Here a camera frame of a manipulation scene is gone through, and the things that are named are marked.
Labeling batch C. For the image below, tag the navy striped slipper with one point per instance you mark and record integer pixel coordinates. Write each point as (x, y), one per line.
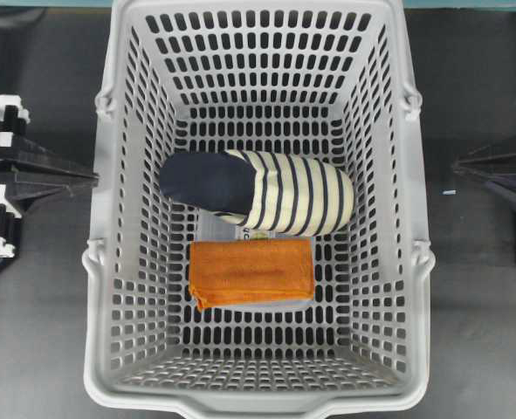
(265, 191)

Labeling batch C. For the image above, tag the clear plastic package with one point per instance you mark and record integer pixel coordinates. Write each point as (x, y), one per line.
(211, 228)

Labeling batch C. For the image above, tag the grey plastic shopping basket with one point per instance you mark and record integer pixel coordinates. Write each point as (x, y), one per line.
(327, 80)

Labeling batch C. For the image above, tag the orange folded cloth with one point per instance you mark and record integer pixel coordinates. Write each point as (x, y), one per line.
(251, 273)

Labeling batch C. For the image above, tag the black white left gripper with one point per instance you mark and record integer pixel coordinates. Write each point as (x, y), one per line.
(30, 173)

